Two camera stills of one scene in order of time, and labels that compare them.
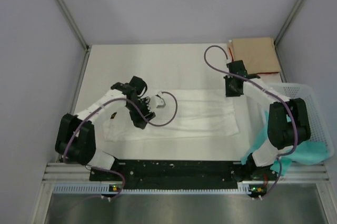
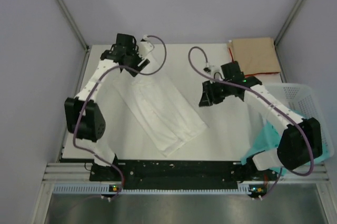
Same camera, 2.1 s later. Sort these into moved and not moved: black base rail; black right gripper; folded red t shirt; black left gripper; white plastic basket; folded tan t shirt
Moved: black left gripper; black right gripper
Not moved: black base rail; folded red t shirt; white plastic basket; folded tan t shirt
